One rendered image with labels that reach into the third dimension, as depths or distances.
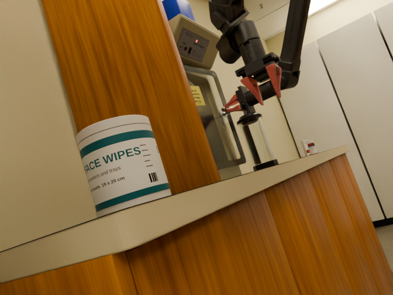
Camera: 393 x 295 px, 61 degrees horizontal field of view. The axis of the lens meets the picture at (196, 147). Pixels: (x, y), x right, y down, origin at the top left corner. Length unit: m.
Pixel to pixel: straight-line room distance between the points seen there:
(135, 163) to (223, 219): 0.17
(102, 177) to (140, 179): 0.06
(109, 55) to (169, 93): 0.29
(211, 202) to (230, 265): 0.12
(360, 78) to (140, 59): 3.24
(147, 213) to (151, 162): 0.20
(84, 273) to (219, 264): 0.21
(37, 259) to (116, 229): 0.14
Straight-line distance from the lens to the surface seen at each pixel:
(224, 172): 1.23
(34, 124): 1.26
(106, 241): 0.36
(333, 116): 4.09
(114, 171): 0.54
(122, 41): 1.20
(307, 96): 4.15
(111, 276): 0.37
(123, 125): 0.55
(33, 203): 1.17
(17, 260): 0.50
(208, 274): 0.49
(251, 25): 0.87
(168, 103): 1.04
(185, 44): 1.23
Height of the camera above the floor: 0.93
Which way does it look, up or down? 8 degrees up
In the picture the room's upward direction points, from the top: 18 degrees counter-clockwise
